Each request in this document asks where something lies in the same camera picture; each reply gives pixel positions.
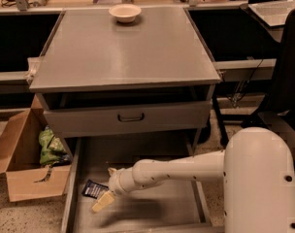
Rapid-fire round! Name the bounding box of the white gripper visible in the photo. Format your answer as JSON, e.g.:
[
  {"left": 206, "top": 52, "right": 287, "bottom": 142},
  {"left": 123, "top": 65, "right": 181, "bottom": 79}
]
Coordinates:
[{"left": 91, "top": 167, "right": 135, "bottom": 213}]

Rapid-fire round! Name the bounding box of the dark blue rxbar wrapper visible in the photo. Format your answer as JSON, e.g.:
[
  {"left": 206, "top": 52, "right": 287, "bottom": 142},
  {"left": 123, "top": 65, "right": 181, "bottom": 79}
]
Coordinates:
[{"left": 82, "top": 180, "right": 109, "bottom": 199}]

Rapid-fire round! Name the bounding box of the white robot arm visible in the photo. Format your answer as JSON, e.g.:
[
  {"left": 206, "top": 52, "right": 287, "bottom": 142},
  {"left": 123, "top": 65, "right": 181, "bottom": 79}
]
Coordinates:
[{"left": 92, "top": 127, "right": 295, "bottom": 233}]

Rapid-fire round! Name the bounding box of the grey open middle drawer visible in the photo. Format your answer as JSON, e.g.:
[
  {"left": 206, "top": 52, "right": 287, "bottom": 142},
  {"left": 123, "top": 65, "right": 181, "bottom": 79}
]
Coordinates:
[{"left": 60, "top": 132, "right": 224, "bottom": 233}]

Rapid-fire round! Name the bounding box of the grey drawer cabinet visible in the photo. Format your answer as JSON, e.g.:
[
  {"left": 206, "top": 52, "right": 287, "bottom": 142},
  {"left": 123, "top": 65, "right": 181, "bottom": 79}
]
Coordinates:
[{"left": 28, "top": 6, "right": 222, "bottom": 153}]

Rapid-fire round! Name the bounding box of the green snack bag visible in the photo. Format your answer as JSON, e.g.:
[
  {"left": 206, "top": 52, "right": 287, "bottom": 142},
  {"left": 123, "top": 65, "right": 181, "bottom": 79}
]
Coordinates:
[{"left": 39, "top": 126, "right": 70, "bottom": 166}]

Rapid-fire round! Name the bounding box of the brown cardboard box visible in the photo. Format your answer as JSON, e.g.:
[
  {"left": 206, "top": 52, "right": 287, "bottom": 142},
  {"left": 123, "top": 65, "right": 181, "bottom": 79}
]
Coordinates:
[{"left": 0, "top": 98, "right": 71, "bottom": 202}]

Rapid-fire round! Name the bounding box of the white ceramic bowl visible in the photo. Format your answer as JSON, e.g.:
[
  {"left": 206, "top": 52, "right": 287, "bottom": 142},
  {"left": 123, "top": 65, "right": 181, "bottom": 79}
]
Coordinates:
[{"left": 109, "top": 4, "right": 142, "bottom": 23}]

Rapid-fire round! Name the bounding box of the black office chair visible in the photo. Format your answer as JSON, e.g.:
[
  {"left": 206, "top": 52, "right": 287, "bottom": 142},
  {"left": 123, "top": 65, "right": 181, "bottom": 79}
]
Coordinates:
[{"left": 242, "top": 9, "right": 295, "bottom": 170}]

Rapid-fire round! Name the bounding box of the silver laptop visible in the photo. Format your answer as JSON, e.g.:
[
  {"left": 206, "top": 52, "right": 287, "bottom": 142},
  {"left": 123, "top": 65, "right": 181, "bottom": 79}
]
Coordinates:
[{"left": 248, "top": 0, "right": 295, "bottom": 27}]

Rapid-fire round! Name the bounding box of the grey upper drawer with handle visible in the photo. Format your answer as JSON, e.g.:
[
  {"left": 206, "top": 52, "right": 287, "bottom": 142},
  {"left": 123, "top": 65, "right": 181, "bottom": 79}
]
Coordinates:
[{"left": 44, "top": 101, "right": 211, "bottom": 138}]

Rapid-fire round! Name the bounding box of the black hanging cable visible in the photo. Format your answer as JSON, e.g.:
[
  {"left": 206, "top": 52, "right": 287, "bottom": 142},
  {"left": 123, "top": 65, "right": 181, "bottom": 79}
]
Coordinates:
[{"left": 225, "top": 59, "right": 265, "bottom": 109}]

